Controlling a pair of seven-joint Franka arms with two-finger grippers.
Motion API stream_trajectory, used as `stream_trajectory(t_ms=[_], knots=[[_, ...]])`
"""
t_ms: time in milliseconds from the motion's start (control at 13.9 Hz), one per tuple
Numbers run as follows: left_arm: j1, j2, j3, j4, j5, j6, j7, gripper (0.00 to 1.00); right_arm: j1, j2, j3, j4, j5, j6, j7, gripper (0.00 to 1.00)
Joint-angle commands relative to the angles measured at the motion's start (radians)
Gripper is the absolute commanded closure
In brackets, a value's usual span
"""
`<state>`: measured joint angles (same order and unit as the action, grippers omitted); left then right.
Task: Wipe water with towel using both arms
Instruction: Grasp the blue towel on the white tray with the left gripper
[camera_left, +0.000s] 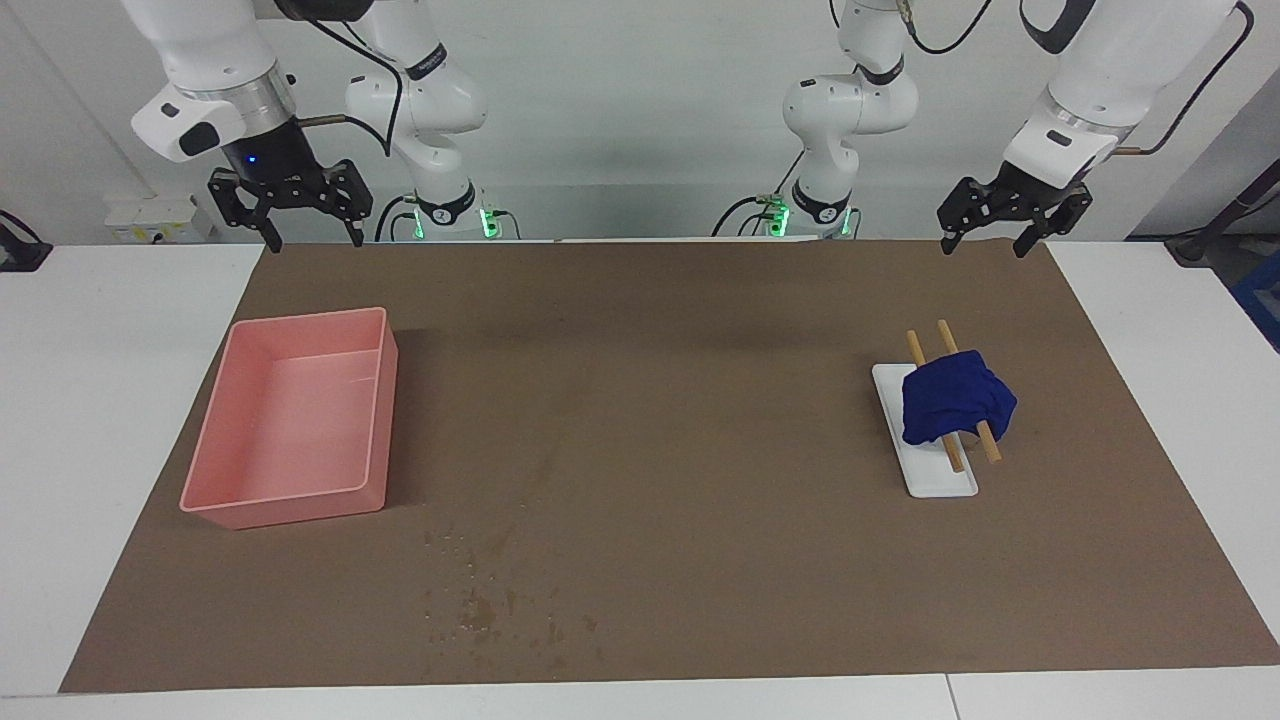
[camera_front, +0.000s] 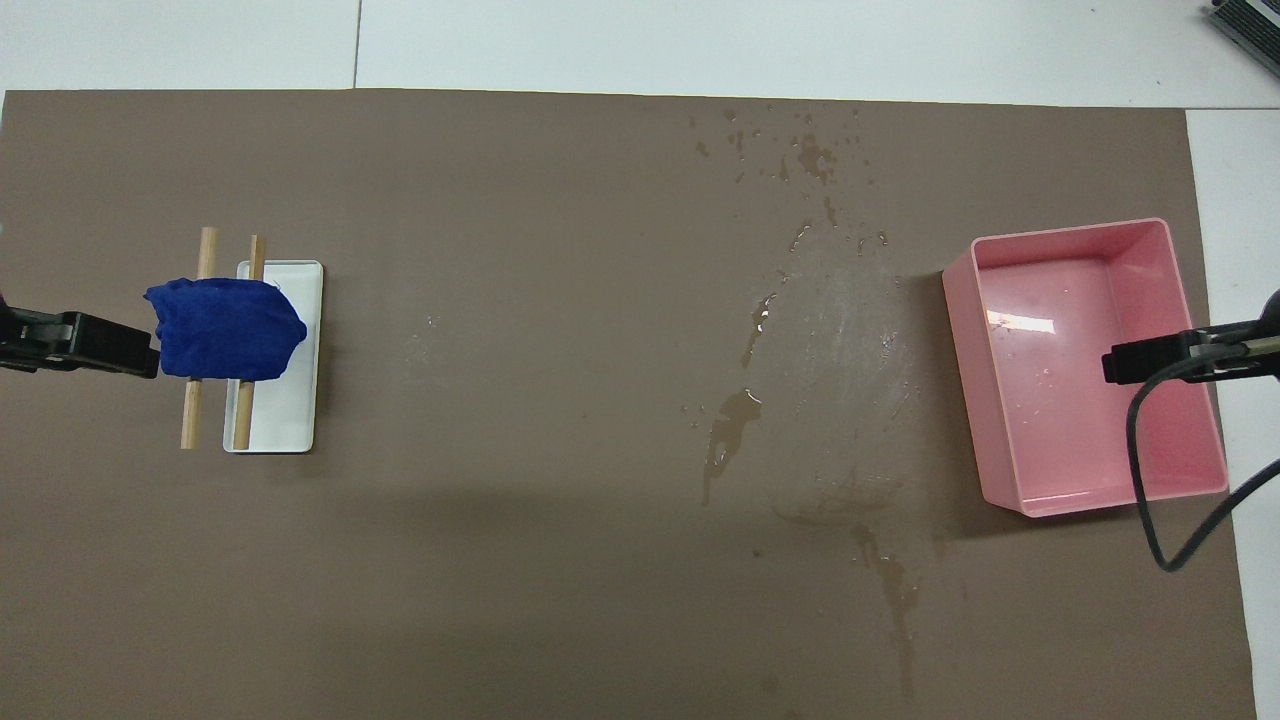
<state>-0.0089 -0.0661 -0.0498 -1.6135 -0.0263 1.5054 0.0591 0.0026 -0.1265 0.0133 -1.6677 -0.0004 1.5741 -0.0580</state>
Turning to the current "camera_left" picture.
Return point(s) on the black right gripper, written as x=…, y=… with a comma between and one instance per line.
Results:
x=275, y=165

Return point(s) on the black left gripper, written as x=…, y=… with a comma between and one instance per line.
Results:
x=1030, y=190

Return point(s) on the dark blue towel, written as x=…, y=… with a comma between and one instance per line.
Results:
x=955, y=400

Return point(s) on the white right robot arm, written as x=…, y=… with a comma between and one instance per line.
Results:
x=430, y=100

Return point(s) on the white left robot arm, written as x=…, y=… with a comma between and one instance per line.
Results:
x=850, y=110

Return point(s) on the white towel rack tray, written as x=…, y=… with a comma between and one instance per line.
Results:
x=935, y=480

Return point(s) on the white power strip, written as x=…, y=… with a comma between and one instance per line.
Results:
x=160, y=220

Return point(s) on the pink plastic bin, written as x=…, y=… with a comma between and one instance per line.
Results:
x=300, y=420

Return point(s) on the wooden rack rod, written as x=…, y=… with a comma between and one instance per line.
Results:
x=955, y=458
x=989, y=448

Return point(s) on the blue crate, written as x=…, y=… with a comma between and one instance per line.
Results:
x=1262, y=300

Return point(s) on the brown table mat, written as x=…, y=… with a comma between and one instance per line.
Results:
x=680, y=450

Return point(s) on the black clamp mount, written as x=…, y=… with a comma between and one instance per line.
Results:
x=20, y=250

